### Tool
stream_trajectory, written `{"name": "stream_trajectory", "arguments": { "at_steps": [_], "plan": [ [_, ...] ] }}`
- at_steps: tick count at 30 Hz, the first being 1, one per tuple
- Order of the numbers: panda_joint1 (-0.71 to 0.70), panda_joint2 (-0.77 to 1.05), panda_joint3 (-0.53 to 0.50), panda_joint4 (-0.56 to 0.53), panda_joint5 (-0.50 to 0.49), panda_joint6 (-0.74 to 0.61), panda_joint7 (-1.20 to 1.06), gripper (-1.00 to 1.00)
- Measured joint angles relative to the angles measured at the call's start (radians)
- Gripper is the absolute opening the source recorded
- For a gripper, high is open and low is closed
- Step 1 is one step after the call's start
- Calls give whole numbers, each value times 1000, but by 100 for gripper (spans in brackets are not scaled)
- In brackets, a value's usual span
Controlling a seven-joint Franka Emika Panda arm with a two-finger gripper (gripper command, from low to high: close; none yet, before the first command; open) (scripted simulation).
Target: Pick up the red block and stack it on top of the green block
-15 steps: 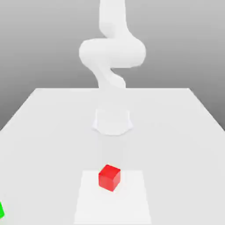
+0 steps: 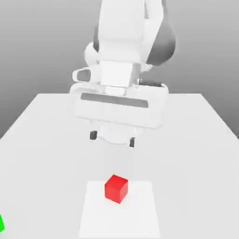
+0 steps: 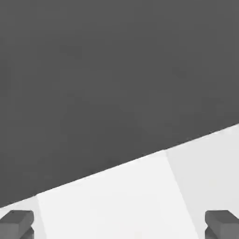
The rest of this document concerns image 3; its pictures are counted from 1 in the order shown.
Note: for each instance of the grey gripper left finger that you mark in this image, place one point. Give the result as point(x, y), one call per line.
point(15, 224)

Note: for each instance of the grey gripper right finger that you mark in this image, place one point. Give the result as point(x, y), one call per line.
point(222, 225)

